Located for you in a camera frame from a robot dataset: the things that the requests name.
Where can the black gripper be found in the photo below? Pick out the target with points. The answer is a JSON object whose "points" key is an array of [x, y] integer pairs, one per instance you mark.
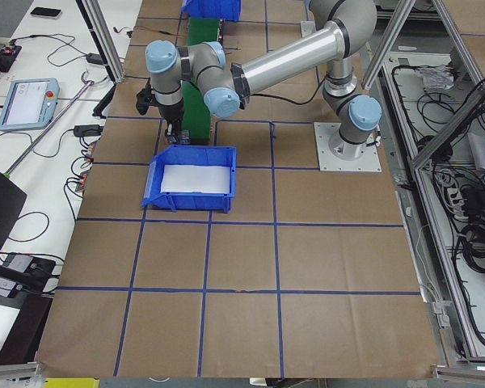
{"points": [[170, 111]]}

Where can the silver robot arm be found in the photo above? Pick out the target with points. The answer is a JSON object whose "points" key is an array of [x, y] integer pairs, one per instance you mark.
{"points": [[341, 29]]}

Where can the left blue plastic bin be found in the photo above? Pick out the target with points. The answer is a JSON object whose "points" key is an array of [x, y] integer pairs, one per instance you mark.
{"points": [[199, 155]]}

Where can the blue plastic bin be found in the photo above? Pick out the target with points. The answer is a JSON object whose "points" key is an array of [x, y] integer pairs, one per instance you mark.
{"points": [[214, 9], [199, 155]]}

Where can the white foam pad left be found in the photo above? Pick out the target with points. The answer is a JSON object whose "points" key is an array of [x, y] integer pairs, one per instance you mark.
{"points": [[192, 178]]}

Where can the black power adapter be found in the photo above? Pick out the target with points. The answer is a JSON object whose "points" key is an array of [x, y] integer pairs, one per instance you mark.
{"points": [[94, 59]]}

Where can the right blue plastic bin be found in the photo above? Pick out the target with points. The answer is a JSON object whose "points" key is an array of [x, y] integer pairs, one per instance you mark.
{"points": [[214, 9]]}

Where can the teach pendant tablet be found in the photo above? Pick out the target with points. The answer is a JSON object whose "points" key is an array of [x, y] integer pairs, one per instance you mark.
{"points": [[30, 104]]}

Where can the aluminium frame post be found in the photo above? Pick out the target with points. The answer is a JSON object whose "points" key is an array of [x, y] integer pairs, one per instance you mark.
{"points": [[97, 27]]}

